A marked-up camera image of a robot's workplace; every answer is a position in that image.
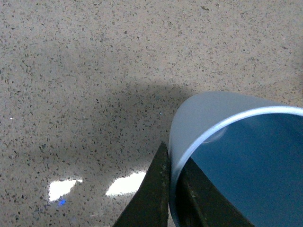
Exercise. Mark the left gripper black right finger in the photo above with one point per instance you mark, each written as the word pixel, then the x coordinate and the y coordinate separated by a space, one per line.
pixel 200 204

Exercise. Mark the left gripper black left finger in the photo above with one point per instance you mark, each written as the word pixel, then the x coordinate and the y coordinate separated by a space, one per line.
pixel 149 207

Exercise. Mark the blue cup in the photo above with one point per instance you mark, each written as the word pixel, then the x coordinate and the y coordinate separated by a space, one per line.
pixel 250 148

